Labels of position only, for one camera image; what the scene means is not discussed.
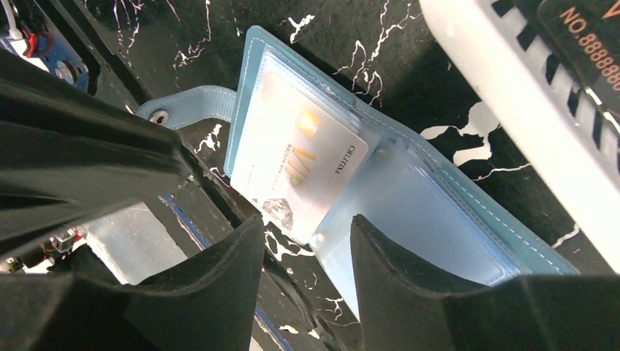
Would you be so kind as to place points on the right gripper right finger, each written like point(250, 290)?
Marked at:
point(407, 303)

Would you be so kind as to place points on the white plastic basket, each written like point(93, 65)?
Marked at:
point(534, 112)

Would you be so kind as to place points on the blue leather card holder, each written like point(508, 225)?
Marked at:
point(404, 186)

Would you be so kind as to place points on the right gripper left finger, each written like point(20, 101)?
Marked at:
point(206, 302)

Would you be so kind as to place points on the white credit card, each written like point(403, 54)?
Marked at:
point(295, 158)

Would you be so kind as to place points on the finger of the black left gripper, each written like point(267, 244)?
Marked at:
point(68, 158)

